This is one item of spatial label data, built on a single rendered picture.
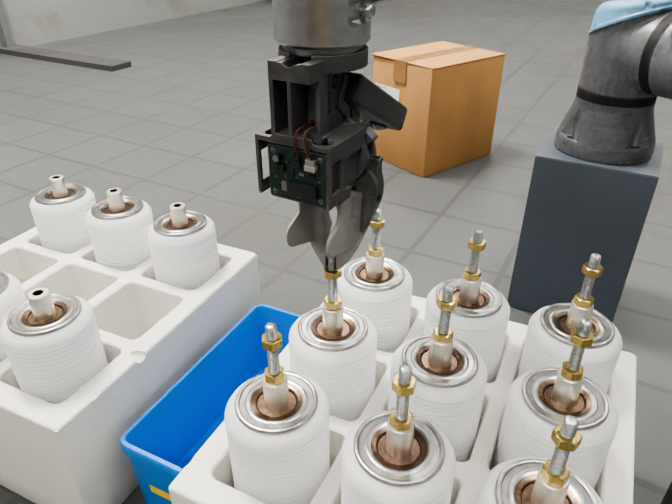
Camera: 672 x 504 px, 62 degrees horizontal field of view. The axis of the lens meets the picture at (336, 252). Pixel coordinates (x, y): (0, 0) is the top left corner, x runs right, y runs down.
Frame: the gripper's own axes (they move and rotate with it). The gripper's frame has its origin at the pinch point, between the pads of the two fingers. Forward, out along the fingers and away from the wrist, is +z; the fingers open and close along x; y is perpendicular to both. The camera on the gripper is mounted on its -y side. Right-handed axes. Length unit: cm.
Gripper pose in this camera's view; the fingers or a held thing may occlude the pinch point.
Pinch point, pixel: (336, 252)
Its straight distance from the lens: 55.8
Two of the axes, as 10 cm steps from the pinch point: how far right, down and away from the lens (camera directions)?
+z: 0.0, 8.6, 5.2
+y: -4.9, 4.5, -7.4
